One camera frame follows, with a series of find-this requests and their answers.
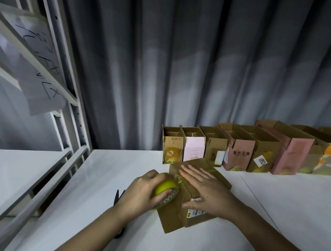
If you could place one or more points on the person's right hand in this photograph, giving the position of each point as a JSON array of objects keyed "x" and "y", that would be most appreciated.
[{"x": 212, "y": 194}]

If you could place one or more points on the person's left hand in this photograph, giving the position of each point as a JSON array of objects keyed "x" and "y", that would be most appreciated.
[{"x": 139, "y": 196}]

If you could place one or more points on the black scissors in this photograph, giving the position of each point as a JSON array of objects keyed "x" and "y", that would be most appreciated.
[{"x": 119, "y": 199}]

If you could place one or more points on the yellow tape roll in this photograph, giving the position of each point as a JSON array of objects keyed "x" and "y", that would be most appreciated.
[{"x": 165, "y": 185}]

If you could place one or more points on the brown box with barcode label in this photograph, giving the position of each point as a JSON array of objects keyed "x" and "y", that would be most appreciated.
[{"x": 173, "y": 217}]

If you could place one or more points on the brown box with white label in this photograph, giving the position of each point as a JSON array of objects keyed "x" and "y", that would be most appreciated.
[{"x": 214, "y": 145}]

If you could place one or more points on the pink and yellow printed box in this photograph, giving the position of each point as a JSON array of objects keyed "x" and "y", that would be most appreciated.
[{"x": 194, "y": 147}]

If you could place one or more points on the pink lettered cardboard box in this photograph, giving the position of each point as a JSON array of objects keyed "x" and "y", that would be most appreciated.
[
  {"x": 292, "y": 152},
  {"x": 240, "y": 152}
]

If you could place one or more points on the taped brown cardboard box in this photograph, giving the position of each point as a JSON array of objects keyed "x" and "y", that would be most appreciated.
[{"x": 173, "y": 147}]

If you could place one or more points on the person's left forearm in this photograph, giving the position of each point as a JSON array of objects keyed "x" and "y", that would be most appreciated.
[{"x": 93, "y": 232}]

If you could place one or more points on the white metal shelf rack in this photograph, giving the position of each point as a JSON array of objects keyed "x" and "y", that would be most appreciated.
[{"x": 75, "y": 103}]

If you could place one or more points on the handwritten paper sheet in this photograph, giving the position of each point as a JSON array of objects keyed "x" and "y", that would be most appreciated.
[
  {"x": 44, "y": 95},
  {"x": 36, "y": 44}
]

